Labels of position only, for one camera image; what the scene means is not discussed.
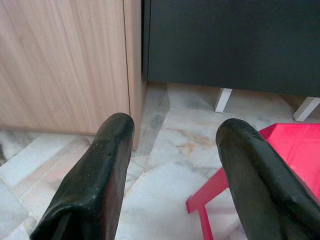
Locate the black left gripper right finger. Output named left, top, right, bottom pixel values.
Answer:
left=215, top=117, right=320, bottom=240

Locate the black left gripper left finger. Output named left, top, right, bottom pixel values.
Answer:
left=29, top=112, right=136, bottom=240

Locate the red plastic stool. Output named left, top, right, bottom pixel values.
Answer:
left=186, top=122, right=320, bottom=240

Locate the light wooden cabinet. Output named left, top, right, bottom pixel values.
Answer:
left=0, top=0, right=148, bottom=151

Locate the black cabinet with white legs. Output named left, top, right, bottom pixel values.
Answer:
left=141, top=0, right=320, bottom=123

